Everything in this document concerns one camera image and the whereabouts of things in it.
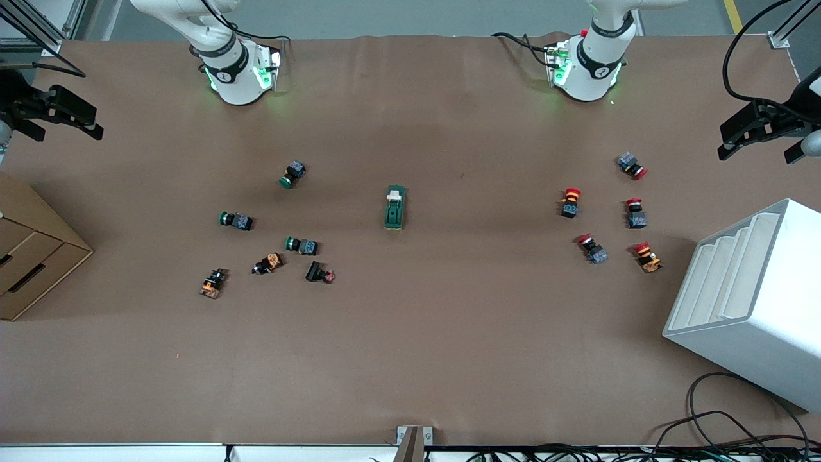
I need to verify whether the green load switch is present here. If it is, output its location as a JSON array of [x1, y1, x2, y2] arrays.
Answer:
[[384, 185, 407, 231]]

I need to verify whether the brown cardboard drawer box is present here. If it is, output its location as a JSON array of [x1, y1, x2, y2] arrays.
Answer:
[[0, 170, 94, 321]]

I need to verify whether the red button with blue-grey body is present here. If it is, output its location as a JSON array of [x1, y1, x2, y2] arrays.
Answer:
[[617, 152, 648, 180]]

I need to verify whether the red button with orange body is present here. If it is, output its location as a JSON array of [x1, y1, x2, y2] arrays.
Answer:
[[633, 241, 664, 274]]

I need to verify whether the red button with grey body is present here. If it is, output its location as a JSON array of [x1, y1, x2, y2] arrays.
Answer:
[[575, 234, 609, 265]]

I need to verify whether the white slotted organizer box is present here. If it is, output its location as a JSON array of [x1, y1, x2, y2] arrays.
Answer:
[[663, 198, 821, 413]]

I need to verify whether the black button with orange body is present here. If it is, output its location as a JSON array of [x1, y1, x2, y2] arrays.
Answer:
[[199, 268, 228, 300], [251, 252, 284, 276]]

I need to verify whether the green button with blue body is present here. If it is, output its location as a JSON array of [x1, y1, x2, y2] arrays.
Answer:
[[279, 160, 307, 189]]

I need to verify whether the aluminium frame post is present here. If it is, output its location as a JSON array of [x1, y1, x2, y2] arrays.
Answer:
[[0, 0, 87, 57], [768, 0, 821, 49]]

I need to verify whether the black right arm base cable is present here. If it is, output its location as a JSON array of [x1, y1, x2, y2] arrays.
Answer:
[[228, 24, 297, 44]]

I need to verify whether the black arm base cable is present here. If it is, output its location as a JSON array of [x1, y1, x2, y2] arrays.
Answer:
[[228, 24, 297, 44], [491, 31, 565, 68]]

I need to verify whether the black left arm base cable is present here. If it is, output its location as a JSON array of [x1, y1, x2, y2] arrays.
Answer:
[[491, 31, 565, 68]]

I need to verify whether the long looping black cable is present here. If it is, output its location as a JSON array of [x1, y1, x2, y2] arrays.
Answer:
[[688, 372, 810, 450]]

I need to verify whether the curved black cable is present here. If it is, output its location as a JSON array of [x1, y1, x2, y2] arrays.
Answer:
[[651, 411, 790, 450]]

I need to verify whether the white table edge rail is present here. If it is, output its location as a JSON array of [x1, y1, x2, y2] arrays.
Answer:
[[0, 442, 475, 462]]

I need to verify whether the metal table edge bracket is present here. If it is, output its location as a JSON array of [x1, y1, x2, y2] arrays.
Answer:
[[396, 425, 434, 462]]

